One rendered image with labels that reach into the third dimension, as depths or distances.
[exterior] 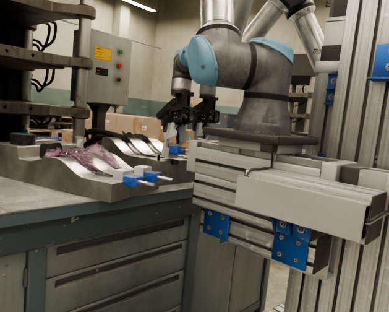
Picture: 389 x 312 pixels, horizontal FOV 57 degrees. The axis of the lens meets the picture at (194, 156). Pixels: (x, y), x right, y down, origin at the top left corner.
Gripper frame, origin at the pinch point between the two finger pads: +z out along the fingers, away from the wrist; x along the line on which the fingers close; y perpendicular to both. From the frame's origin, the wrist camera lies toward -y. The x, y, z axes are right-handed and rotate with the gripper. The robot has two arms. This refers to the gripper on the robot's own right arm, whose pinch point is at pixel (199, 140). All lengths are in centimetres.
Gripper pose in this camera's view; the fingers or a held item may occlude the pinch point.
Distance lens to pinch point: 162.3
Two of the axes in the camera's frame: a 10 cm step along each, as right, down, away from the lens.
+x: 6.8, -0.2, 7.4
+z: -0.9, 9.9, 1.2
